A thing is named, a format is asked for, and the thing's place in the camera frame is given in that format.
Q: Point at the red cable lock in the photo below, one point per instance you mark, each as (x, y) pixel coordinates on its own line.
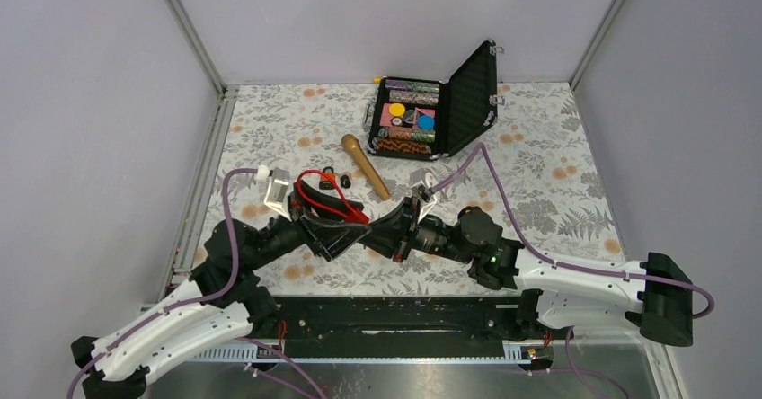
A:
(336, 206)

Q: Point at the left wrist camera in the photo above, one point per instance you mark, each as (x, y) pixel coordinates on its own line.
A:
(277, 191)

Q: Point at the black keys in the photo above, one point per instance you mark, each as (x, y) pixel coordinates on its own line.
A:
(345, 181)

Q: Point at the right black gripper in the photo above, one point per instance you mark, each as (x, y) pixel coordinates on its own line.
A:
(394, 240)

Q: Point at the orange black padlock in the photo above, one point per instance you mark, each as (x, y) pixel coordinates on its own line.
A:
(327, 179)

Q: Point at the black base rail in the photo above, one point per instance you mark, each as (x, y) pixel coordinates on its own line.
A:
(397, 328)

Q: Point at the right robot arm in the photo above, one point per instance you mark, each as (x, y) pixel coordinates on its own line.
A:
(653, 297)

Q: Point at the blue chip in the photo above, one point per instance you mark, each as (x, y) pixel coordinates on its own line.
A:
(425, 122)

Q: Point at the yellow chip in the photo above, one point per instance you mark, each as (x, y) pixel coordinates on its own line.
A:
(396, 109)

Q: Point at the black poker chip case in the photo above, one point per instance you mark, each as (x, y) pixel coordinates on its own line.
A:
(464, 107)

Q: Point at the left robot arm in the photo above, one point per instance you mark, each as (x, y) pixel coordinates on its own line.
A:
(222, 300)

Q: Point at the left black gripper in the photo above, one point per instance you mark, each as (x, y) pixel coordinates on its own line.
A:
(328, 239)

